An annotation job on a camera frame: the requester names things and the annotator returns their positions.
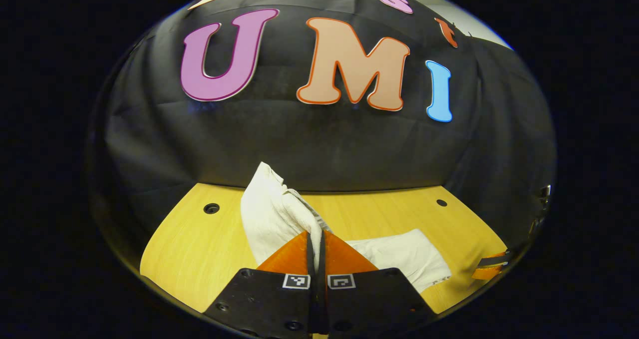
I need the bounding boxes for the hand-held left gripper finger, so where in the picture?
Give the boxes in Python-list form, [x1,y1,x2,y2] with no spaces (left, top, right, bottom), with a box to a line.
[319,229,438,338]
[205,230,318,338]

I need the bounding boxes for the white jeans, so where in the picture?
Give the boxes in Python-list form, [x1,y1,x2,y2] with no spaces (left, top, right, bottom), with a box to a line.
[241,162,452,294]

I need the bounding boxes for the black backdrop cloth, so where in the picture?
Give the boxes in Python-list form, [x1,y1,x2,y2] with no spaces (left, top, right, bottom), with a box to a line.
[87,0,557,275]

